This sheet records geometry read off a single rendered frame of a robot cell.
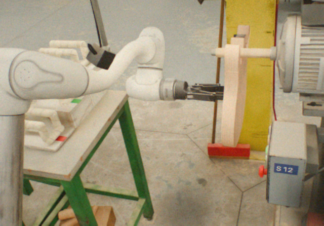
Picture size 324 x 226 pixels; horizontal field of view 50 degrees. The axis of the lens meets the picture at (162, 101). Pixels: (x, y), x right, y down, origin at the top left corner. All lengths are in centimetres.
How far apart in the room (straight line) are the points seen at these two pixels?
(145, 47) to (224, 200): 133
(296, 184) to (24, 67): 78
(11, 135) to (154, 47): 61
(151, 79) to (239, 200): 124
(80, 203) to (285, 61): 93
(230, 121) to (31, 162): 79
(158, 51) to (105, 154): 161
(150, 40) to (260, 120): 131
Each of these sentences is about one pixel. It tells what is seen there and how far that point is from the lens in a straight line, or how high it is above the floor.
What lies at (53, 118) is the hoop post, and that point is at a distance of 150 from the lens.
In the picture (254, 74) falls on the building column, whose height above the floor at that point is 67.
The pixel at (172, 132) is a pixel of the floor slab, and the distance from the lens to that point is 291.
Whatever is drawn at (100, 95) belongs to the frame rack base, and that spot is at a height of 95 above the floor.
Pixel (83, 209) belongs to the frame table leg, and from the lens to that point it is 150.
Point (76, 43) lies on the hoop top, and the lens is 165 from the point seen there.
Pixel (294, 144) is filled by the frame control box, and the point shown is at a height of 112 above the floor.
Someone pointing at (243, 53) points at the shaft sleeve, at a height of 125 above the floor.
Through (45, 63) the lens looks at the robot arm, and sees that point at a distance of 89.
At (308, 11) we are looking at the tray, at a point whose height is 142.
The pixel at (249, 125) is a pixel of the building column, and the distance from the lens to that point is 250.
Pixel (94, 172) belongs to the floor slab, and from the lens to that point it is 272.
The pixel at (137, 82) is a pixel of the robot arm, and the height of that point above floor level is 112.
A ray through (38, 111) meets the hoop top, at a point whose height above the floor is 105.
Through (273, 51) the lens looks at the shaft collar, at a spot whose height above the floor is 126.
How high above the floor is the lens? 179
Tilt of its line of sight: 33 degrees down
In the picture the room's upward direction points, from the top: 9 degrees counter-clockwise
